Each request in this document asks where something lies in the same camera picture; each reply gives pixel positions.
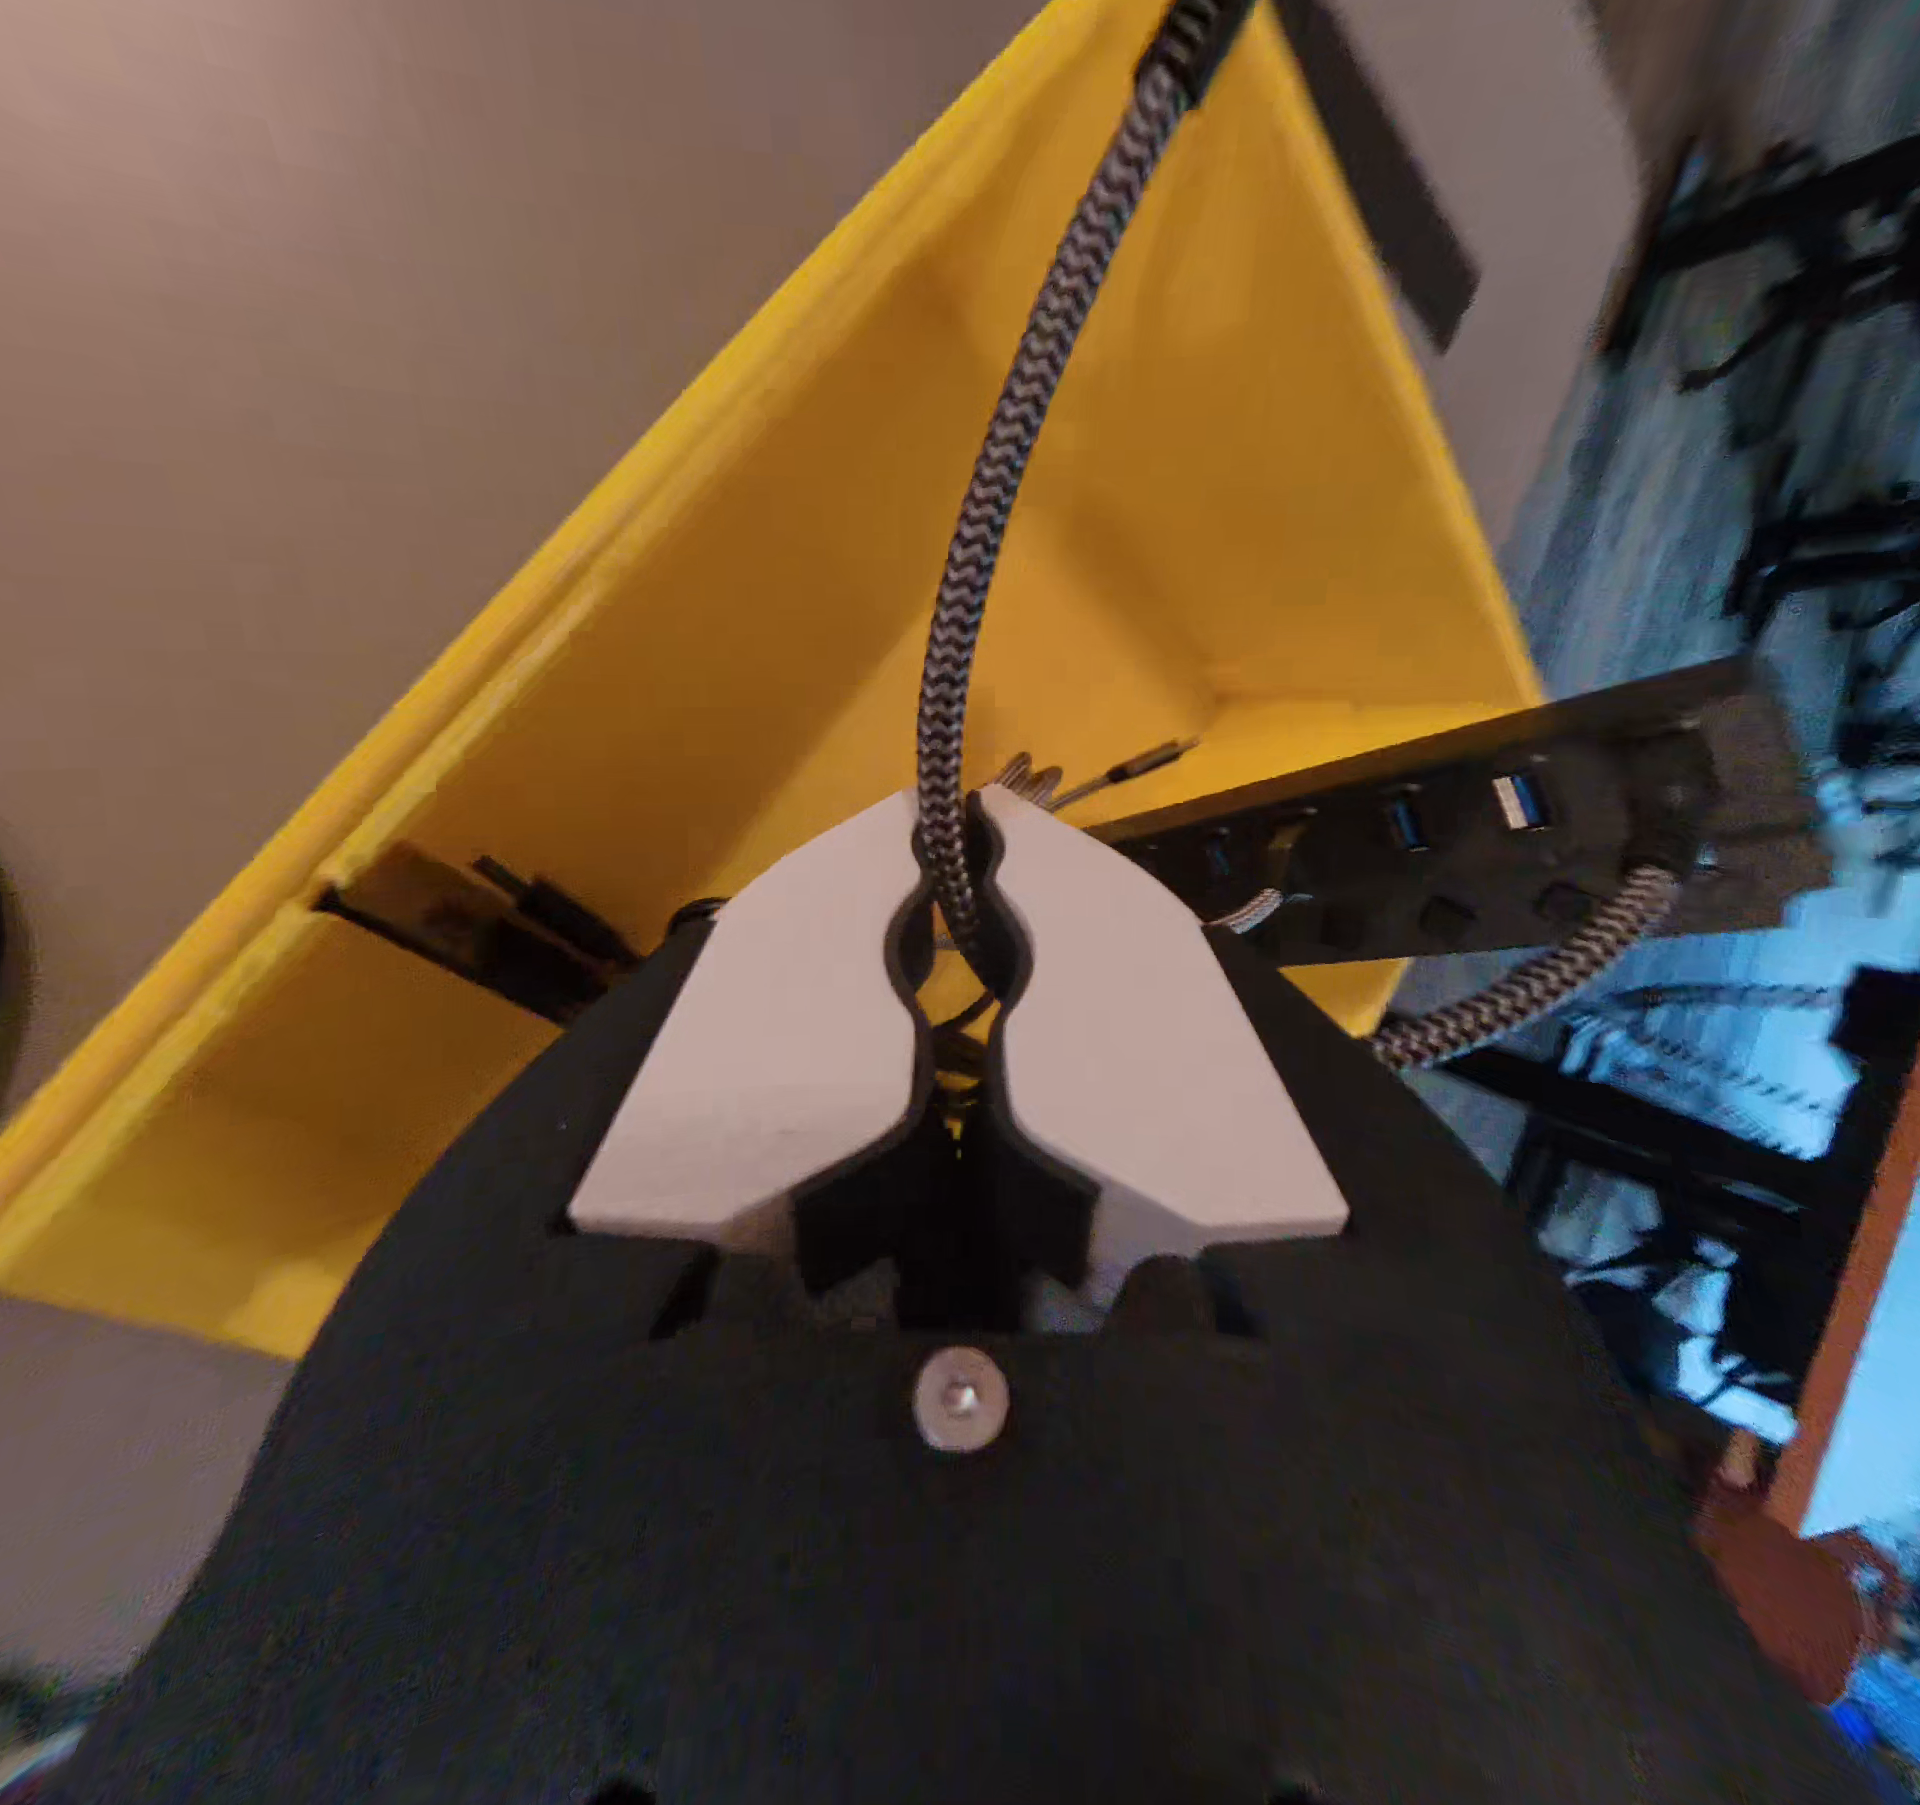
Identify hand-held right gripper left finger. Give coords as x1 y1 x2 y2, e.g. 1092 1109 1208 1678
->
569 784 944 1259

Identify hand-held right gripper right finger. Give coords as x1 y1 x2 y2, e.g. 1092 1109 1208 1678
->
972 784 1352 1259

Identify braided hub cable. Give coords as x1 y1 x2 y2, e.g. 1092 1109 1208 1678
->
1201 861 1683 1075

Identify yellow plastic bin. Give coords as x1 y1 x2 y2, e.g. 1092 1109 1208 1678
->
0 0 1550 1364

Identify black multiport usb hub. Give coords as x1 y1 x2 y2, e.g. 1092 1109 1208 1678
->
1088 653 1840 970

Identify braided usb cable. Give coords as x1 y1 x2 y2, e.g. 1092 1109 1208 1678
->
912 0 1359 1042

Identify black usb plugs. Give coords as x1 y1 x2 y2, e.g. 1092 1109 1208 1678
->
318 844 647 1033

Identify black office chair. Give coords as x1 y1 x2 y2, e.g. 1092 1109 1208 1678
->
1711 477 1920 786

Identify black tape strip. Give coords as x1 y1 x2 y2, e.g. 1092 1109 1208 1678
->
1267 0 1484 355

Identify silver cable plugs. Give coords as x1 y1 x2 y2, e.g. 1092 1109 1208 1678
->
991 737 1202 810

